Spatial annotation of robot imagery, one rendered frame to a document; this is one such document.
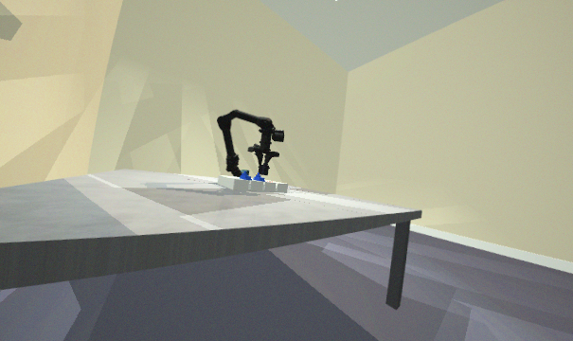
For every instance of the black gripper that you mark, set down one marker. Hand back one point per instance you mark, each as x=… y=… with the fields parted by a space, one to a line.
x=264 y=148

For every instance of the black micro servo with orange cable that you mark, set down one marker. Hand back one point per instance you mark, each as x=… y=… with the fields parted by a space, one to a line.
x=263 y=169

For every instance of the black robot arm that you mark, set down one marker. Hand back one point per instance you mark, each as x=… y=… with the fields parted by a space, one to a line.
x=267 y=129

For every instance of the white flat deck plate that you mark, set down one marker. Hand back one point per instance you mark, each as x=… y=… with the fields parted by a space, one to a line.
x=247 y=183

